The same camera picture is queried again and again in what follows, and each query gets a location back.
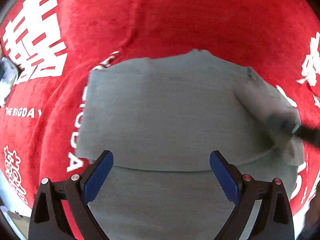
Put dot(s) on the grey knit sweater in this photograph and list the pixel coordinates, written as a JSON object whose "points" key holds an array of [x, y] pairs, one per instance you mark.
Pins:
{"points": [[161, 119]]}

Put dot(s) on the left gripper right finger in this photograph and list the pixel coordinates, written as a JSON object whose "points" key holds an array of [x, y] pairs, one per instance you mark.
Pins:
{"points": [[274, 219]]}

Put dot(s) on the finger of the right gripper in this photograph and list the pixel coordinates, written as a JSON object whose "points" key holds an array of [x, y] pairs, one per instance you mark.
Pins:
{"points": [[292, 128]]}

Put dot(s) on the white patterned cloth pile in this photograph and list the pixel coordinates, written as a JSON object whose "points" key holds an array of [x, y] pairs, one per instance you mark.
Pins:
{"points": [[9, 75]]}

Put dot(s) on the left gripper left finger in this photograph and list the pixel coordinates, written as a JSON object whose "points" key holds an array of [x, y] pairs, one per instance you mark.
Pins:
{"points": [[48, 219]]}

